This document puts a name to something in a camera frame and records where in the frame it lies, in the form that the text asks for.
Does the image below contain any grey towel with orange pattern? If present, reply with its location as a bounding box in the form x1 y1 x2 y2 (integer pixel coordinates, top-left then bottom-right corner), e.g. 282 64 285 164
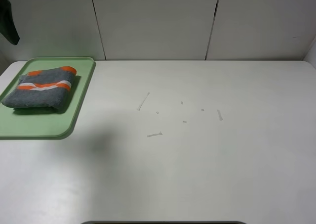
2 66 77 109

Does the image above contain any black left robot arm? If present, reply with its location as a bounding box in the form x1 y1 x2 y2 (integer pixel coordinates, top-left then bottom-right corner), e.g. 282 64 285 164
0 0 20 45

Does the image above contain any green plastic tray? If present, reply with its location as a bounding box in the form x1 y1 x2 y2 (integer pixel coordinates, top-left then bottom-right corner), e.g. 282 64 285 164
0 57 95 139

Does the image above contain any white tape strip right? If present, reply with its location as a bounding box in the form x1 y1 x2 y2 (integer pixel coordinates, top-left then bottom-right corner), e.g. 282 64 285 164
217 109 223 121

